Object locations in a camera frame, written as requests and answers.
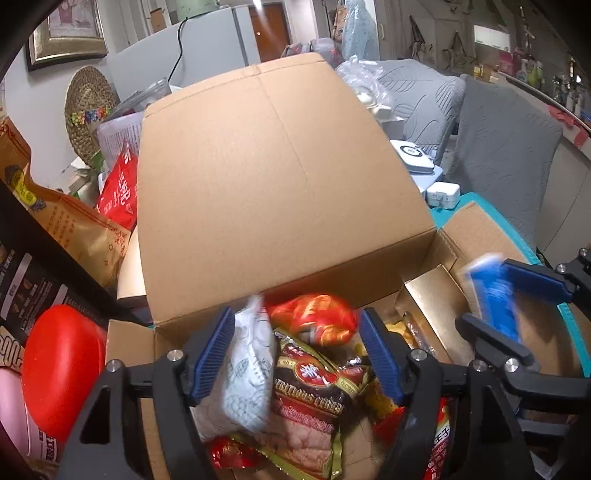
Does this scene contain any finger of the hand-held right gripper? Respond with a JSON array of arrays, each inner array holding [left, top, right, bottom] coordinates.
[[501, 248, 591, 305], [455, 314, 591, 404]]

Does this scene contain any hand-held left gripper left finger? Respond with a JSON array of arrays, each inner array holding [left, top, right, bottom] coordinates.
[[58, 305, 237, 480]]

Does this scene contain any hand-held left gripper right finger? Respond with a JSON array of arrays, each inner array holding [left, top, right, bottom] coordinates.
[[359, 307, 539, 480]]

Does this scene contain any white leaf-print packet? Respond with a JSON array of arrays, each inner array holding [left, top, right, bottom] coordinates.
[[191, 295, 278, 437]]

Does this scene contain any blue snack packet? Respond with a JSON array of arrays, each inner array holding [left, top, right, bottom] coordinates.
[[464, 253, 525, 344]]

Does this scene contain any red gold-edged snack packet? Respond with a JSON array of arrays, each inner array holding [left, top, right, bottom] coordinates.
[[231, 330, 370, 480]]

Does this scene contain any small red candy packet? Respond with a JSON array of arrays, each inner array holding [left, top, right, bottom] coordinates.
[[265, 293, 361, 347]]

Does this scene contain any gold rectangular box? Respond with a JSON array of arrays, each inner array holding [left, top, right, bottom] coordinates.
[[394, 264, 467, 365]]

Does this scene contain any red tomato-print packet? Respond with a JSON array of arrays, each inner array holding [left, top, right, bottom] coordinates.
[[372, 397, 452, 480]]

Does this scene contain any brown cardboard box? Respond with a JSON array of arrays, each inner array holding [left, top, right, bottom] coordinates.
[[105, 52, 583, 480]]

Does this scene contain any red foil packet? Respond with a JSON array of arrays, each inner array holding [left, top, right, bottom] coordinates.
[[208, 436, 266, 472]]

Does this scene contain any white charger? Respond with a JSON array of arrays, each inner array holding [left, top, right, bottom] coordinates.
[[426, 181, 461, 208]]

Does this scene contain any grey quilted chair cushion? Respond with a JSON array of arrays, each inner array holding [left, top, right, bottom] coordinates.
[[448, 76, 564, 222]]

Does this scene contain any red round lid container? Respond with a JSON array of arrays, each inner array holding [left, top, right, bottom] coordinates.
[[22, 305, 108, 444]]

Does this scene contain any white round-dial device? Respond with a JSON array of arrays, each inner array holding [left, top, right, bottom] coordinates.
[[390, 140, 437, 175]]

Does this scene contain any brown kraft bag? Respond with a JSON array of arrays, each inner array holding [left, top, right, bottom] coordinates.
[[0, 116, 132, 289]]

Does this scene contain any red plastic bag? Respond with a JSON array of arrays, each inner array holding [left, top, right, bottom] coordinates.
[[95, 141, 140, 232]]

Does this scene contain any black stand-up pouch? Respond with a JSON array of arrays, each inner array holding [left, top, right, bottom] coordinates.
[[0, 180, 112, 370]]

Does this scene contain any row of bottles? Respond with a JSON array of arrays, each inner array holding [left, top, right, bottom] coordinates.
[[508, 51, 591, 116]]

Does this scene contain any pink jar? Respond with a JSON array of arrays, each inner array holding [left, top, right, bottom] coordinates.
[[0, 369, 61, 467]]

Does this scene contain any grey quilted sofa cushion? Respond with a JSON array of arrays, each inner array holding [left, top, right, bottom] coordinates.
[[374, 59, 467, 158]]

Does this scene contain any printed paper sheet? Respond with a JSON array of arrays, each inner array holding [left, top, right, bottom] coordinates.
[[97, 113, 144, 162]]

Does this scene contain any clear plastic bag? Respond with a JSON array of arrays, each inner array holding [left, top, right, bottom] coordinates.
[[336, 55, 393, 121]]

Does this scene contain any light blue hanging bag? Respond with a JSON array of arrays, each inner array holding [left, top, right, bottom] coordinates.
[[342, 0, 377, 61]]

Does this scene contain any white refrigerator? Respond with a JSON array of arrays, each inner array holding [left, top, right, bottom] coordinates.
[[108, 4, 262, 100]]

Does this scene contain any brown wooden door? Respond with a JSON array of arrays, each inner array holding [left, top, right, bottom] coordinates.
[[249, 2, 291, 63]]

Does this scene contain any framed picture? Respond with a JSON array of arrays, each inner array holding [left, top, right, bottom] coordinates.
[[25, 0, 109, 72]]

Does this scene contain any black power cable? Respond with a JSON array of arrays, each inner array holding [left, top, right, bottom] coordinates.
[[166, 16, 190, 86]]

